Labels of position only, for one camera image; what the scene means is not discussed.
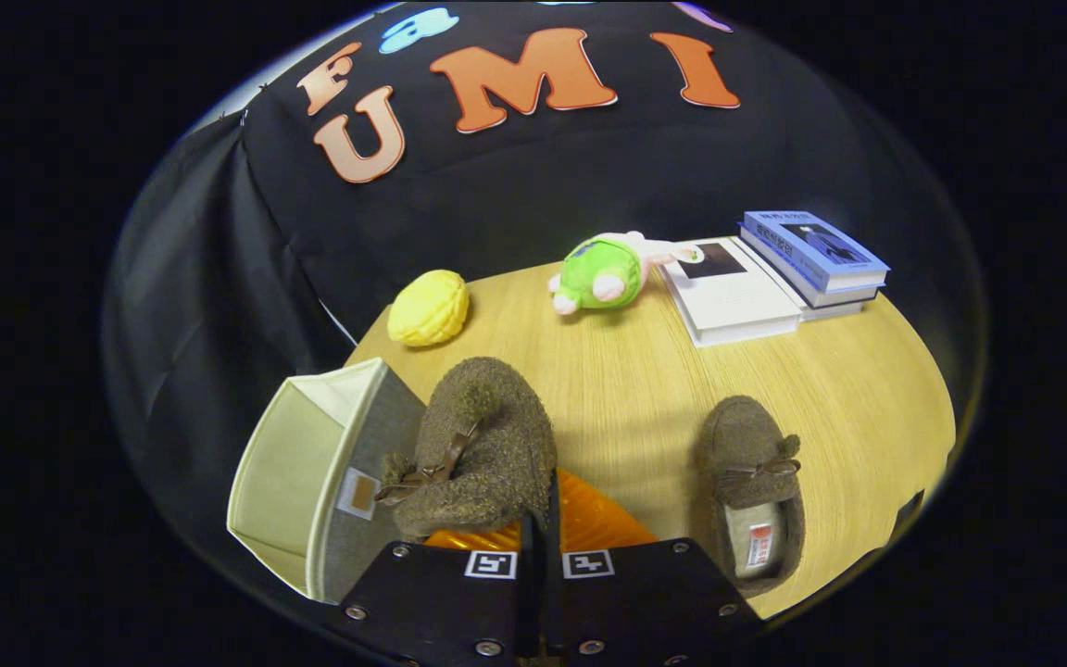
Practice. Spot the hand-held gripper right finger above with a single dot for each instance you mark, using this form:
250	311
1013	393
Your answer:
553	537

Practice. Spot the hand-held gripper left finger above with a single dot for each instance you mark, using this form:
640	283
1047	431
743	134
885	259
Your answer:
432	602

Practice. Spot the brown fuzzy shoe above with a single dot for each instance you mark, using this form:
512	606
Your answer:
746	445
487	435

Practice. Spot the beige fabric storage box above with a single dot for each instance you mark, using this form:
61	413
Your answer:
283	472

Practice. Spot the yellow plush ball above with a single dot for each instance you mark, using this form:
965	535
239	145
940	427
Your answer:
429	308

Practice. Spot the green and pink plush toy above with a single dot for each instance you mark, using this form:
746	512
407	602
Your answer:
600	273

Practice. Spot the white book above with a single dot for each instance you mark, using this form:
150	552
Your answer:
733	296

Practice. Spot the black backdrop cloth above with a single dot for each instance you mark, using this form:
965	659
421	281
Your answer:
543	185

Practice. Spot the blue book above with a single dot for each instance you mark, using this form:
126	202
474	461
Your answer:
816	245

